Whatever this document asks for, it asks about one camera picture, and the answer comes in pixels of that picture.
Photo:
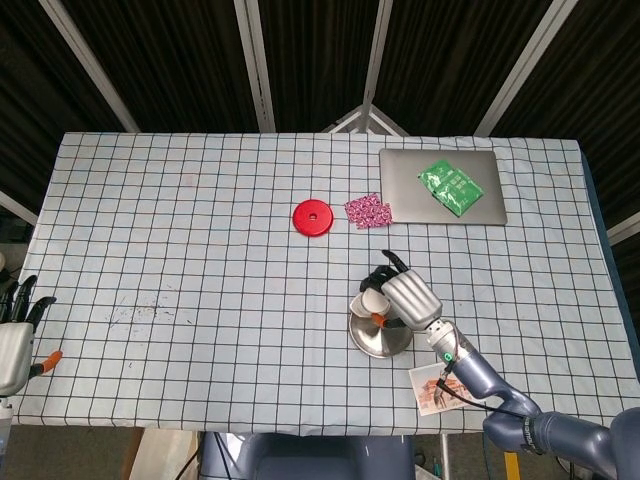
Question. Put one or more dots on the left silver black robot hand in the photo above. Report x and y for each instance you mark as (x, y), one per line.
(12, 350)

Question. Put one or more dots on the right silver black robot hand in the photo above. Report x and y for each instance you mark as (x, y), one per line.
(412, 300)

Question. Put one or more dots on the white paper cup blue print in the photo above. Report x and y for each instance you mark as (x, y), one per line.
(372, 302)

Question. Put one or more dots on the round steel plate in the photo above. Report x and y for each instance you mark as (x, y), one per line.
(380, 342)

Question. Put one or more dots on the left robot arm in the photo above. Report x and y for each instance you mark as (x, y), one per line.
(4, 420)

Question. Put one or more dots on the right blue grey robot arm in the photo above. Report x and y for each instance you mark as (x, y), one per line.
(480, 370)

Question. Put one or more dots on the pink patterned packet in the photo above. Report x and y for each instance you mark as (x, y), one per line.
(377, 219)
(360, 206)

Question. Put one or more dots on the postcard with red building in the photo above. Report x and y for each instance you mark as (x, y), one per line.
(425, 395)

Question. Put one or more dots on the grey closed laptop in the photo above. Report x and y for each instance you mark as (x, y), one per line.
(400, 185)

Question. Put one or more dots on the green foil packet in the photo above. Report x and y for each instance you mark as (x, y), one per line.
(462, 195)
(434, 175)

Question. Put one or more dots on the red round plastic lid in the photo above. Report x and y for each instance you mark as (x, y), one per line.
(302, 220)

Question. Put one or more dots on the metal table leg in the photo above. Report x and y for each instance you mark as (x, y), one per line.
(444, 457)

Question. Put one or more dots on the brown cardboard sheet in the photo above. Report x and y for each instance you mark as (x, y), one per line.
(160, 455)

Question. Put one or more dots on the blue grey robot torso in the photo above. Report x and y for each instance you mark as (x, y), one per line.
(310, 457)

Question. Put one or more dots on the light blue checkered tablecloth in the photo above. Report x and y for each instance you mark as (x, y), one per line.
(200, 300)

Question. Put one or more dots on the white metal frame post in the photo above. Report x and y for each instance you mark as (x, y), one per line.
(90, 65)
(17, 207)
(256, 65)
(376, 50)
(625, 227)
(522, 65)

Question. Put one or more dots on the white triangular frame bracket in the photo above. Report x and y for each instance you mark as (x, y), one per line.
(350, 120)

